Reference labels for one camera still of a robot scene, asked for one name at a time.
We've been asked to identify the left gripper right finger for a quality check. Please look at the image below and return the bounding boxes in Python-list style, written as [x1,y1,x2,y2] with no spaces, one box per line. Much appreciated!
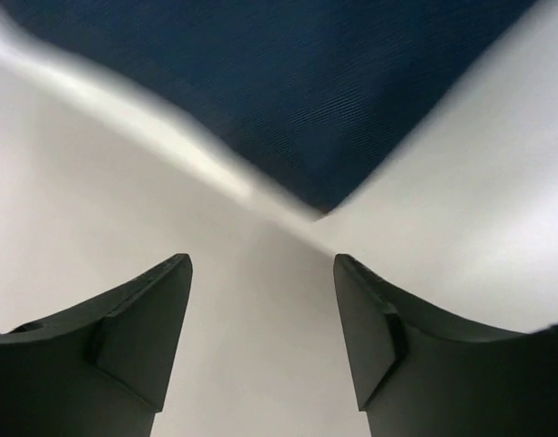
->
[333,254,558,436]

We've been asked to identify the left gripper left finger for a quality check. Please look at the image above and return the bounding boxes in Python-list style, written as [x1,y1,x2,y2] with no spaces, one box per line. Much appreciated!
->
[0,254,191,436]

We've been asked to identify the dark blue denim trousers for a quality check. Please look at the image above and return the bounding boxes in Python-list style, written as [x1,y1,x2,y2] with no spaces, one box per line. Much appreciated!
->
[1,0,532,213]

